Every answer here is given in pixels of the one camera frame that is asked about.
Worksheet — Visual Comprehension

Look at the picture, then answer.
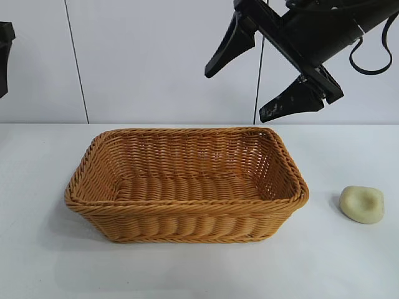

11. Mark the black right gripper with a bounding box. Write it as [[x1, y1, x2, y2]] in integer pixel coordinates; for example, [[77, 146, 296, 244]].
[[204, 0, 364, 123]]

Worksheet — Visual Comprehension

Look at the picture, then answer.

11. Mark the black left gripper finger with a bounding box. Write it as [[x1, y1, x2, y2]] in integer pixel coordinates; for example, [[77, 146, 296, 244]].
[[0, 21, 16, 99]]

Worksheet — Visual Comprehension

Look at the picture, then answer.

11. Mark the pale yellow egg yolk pastry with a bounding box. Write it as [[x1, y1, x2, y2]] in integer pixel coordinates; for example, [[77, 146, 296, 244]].
[[339, 185, 386, 224]]

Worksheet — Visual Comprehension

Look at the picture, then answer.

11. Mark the brown woven wicker basket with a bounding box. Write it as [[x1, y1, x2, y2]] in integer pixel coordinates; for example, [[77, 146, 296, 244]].
[[64, 126, 310, 244]]

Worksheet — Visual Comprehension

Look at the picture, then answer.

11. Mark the black cable loop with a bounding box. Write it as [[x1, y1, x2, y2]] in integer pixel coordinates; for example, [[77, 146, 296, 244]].
[[349, 14, 393, 76]]

